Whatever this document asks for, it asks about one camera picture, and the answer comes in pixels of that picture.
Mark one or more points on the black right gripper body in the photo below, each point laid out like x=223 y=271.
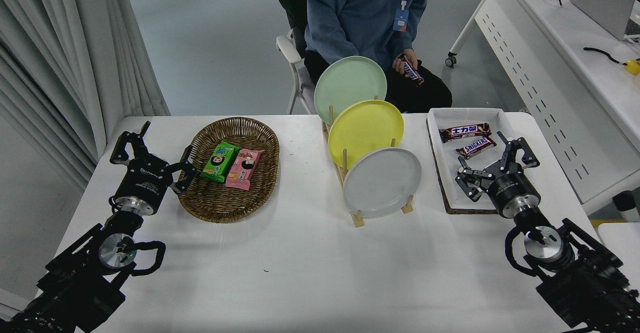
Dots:
x=512 y=190

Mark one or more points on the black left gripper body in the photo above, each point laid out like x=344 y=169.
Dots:
x=145 y=180

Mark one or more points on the grey plate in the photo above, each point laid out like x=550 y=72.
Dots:
x=382 y=183

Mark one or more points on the snickers bar with purple sheen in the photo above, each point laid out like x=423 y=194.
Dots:
x=414 y=75

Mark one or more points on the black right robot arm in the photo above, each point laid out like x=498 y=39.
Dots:
x=585 y=283

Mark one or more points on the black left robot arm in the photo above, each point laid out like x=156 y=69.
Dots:
x=75 y=283

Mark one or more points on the yellow plate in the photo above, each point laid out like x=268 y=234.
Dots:
x=365 y=128

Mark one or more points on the wooden plate rack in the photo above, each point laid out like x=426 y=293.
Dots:
x=358 y=219

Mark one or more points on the pale green plate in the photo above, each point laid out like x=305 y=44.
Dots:
x=345 y=80

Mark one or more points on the person's left hand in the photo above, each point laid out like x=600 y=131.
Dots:
x=407 y=60

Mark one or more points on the green snack pack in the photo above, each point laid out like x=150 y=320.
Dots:
x=217 y=160

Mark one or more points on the white rectangular tray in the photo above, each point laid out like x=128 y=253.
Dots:
x=447 y=168

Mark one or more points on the short snickers bar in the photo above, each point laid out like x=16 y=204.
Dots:
x=475 y=147

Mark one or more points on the brown wicker basket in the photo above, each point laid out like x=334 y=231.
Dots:
x=225 y=203

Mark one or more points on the snickers bar with chinese print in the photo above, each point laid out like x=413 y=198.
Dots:
x=465 y=132

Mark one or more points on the pink snack pack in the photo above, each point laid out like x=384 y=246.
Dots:
x=243 y=169

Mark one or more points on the white perforated desk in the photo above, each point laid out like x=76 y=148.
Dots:
x=545 y=73

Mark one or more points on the white curtain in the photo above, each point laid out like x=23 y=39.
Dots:
x=60 y=63

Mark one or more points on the white side table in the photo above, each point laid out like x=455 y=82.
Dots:
x=622 y=245

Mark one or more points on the yellow round object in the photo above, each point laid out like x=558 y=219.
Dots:
x=633 y=67

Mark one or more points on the white chair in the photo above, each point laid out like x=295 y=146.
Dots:
x=295 y=58

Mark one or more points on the grey laptop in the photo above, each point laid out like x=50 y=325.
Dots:
x=602 y=0

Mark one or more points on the person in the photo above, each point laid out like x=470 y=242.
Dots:
x=350 y=13

